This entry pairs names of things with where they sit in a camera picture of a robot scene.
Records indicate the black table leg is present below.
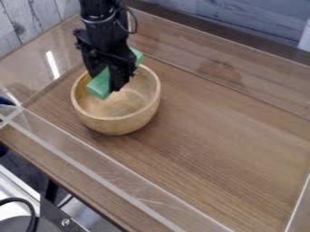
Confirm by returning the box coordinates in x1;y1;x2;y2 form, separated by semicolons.
45;180;58;203

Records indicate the clear acrylic tray wall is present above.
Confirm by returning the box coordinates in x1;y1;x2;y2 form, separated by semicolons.
0;9;310;232

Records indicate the light wooden bowl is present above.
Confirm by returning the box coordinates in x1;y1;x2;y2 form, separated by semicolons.
70;64;161;135

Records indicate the green rectangular block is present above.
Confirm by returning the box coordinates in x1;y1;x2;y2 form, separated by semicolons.
85;44;143;100

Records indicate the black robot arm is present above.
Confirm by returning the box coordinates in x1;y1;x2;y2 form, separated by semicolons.
73;0;141;99

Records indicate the black cable loop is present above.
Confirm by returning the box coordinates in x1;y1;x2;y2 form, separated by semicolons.
0;197;40;232

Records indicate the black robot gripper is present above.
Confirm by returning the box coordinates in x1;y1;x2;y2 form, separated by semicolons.
73;16;136;92

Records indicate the black metal bracket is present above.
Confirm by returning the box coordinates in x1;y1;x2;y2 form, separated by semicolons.
36;198;89;232

